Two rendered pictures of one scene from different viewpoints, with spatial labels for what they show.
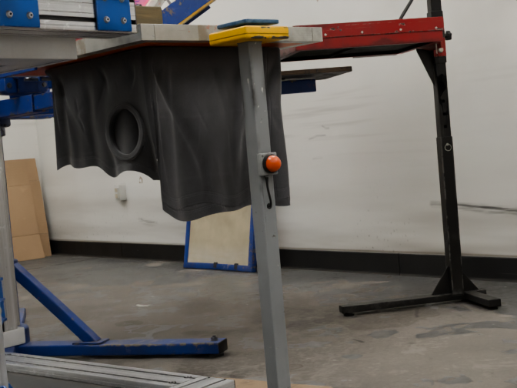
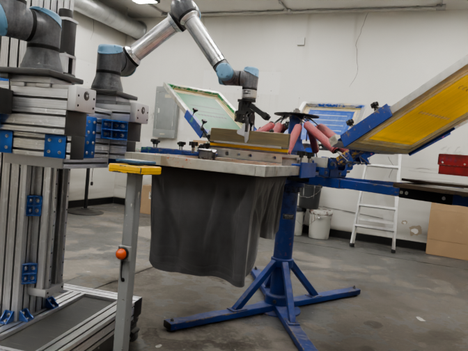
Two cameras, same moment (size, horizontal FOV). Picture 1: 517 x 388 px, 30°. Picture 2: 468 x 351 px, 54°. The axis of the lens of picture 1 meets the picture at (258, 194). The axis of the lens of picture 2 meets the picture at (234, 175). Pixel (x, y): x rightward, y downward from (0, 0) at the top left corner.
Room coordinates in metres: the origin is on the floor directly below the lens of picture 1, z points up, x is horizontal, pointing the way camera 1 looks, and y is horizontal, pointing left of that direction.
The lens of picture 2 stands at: (1.77, -1.57, 1.03)
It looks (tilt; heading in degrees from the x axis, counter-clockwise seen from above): 3 degrees down; 63
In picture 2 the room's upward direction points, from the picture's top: 5 degrees clockwise
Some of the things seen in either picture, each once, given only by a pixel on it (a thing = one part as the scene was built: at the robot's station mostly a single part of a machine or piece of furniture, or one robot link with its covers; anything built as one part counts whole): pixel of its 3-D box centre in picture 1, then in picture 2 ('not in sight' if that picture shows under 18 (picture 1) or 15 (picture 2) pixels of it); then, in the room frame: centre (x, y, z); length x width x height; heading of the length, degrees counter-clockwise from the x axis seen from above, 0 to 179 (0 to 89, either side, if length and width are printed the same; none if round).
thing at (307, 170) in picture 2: not in sight; (303, 169); (3.05, 0.22, 0.98); 0.30 x 0.05 x 0.07; 41
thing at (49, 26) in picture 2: not in sight; (42, 28); (1.88, 0.34, 1.42); 0.13 x 0.12 x 0.14; 24
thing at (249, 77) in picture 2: not in sight; (249, 79); (2.82, 0.43, 1.39); 0.09 x 0.08 x 0.11; 143
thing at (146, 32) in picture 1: (147, 53); (230, 164); (2.69, 0.27, 0.97); 0.79 x 0.58 x 0.04; 41
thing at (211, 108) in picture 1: (221, 132); (196, 223); (2.47, 0.08, 0.74); 0.45 x 0.03 x 0.43; 131
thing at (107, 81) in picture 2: not in sight; (107, 81); (2.21, 0.72, 1.31); 0.15 x 0.15 x 0.10
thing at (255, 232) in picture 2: not in sight; (265, 223); (2.78, 0.08, 0.74); 0.46 x 0.04 x 0.42; 41
